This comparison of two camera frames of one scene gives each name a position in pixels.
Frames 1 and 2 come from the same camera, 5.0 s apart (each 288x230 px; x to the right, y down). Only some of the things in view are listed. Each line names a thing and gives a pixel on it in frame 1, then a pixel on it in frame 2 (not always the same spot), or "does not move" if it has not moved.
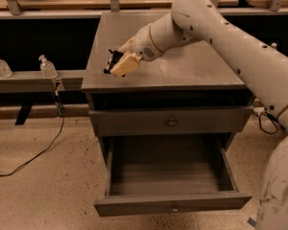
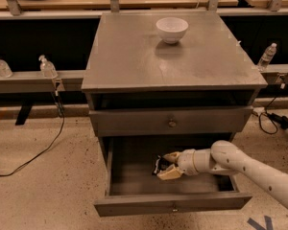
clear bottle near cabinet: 47,68 does not move
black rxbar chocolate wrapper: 112,59 -> 160,164
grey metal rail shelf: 36,81 does not move
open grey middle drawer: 159,173 does not move
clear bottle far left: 1,67 does not move
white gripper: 143,47 -> 185,162
